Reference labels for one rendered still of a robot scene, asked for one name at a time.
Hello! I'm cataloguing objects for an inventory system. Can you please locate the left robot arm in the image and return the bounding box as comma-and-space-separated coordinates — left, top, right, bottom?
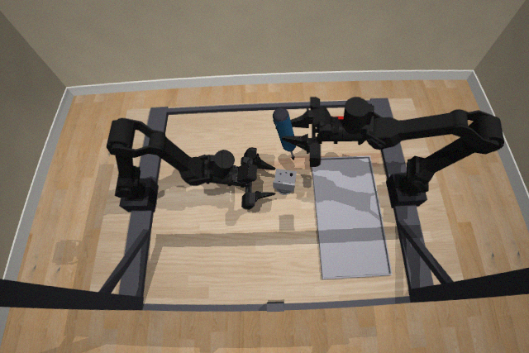
107, 118, 258, 201

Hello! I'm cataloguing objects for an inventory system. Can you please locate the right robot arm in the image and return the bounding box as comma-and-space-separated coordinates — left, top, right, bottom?
312, 97, 504, 196

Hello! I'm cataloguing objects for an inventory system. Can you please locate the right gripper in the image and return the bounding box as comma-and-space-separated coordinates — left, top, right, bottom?
282, 97, 343, 167

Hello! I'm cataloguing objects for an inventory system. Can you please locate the grey metal l-bracket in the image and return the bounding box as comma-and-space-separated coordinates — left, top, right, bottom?
273, 169, 297, 191

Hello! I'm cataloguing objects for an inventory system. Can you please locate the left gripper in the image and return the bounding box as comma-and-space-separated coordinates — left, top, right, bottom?
226, 147, 276, 210

